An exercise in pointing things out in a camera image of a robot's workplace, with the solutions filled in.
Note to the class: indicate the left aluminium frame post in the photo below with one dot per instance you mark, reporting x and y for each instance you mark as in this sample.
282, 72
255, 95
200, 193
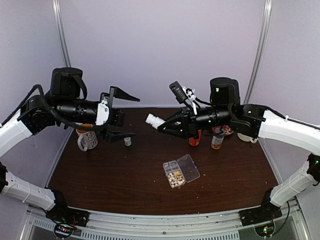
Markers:
66, 53

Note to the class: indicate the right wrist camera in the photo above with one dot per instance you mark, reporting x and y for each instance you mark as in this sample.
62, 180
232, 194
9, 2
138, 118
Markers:
185, 95

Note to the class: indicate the front aluminium rail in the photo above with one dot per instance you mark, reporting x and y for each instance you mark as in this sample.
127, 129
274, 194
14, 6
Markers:
225, 225

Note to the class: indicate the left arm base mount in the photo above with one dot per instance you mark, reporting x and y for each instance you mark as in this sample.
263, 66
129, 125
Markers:
63, 214

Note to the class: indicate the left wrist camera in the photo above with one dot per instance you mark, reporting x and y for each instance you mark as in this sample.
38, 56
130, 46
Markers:
108, 115

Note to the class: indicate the taller small white bottle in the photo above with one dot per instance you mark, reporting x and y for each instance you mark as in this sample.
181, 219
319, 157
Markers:
127, 141

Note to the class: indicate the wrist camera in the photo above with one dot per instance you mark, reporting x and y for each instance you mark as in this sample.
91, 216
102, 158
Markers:
108, 115
185, 95

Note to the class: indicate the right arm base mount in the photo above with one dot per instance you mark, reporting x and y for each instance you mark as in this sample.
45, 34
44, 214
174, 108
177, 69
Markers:
262, 216

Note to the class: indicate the right aluminium frame post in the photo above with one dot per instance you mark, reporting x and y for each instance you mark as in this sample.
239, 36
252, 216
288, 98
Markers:
263, 35

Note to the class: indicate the red patterned plate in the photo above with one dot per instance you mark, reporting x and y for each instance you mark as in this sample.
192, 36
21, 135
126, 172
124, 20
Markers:
226, 128

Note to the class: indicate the shorter small white bottle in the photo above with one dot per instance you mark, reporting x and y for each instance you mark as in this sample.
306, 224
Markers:
154, 121

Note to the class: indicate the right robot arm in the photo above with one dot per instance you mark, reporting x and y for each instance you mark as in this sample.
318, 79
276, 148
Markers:
255, 121

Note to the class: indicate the grey capped white orange bottle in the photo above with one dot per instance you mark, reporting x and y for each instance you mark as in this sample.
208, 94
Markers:
217, 138

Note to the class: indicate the aluminium frame post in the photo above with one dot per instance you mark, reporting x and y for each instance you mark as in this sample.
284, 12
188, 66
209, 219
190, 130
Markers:
263, 35
66, 53

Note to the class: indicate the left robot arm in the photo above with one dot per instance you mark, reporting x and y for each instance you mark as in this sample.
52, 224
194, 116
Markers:
36, 112

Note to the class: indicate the white pills in organizer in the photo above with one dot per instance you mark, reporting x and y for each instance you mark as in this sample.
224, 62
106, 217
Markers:
171, 177

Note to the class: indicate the cream ceramic mug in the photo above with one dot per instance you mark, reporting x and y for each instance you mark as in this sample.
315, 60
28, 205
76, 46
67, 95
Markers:
246, 139

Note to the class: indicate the beige pills in organizer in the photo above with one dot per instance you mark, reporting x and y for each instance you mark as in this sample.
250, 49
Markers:
177, 184

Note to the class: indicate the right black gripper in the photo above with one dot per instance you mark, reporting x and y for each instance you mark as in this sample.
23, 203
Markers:
188, 123

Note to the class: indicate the orange pill bottle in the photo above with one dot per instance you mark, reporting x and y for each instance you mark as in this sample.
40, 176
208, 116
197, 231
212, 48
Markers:
194, 142

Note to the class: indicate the clear plastic pill organizer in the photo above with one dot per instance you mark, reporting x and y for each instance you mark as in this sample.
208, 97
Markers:
185, 165

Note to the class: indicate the yellow pills in organizer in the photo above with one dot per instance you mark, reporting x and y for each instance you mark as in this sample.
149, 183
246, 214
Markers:
178, 175

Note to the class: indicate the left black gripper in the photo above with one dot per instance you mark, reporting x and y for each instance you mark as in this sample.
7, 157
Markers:
115, 91

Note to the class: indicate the white floral mug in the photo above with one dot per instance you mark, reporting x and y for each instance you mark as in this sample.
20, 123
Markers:
87, 140

